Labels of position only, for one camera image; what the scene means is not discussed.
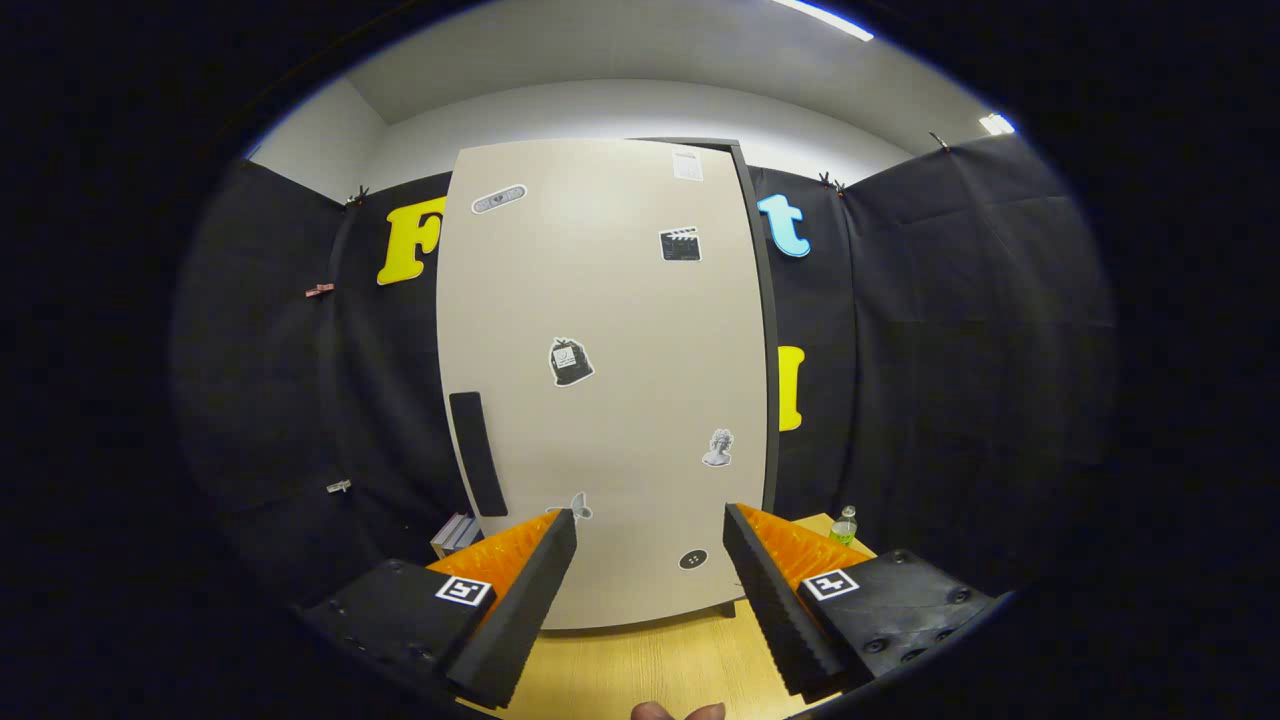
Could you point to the beige shoe cabinet door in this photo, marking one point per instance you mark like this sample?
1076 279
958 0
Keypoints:
620 420

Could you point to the green drink bottle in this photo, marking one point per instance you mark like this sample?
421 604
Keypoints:
845 528

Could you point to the white cover book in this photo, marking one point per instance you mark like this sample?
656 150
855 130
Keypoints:
447 535

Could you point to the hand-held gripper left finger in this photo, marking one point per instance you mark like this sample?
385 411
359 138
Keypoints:
520 610

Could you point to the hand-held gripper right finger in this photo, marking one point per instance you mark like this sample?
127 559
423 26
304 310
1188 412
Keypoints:
772 610

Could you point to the black backdrop cloth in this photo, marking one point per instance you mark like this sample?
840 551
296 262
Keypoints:
950 350

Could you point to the black clip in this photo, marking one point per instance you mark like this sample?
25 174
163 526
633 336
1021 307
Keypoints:
830 183
940 142
355 194

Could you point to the small ceiling light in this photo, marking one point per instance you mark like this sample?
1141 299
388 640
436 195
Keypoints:
997 124

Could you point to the grey shoe cabinet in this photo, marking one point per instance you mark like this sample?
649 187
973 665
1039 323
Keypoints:
767 350

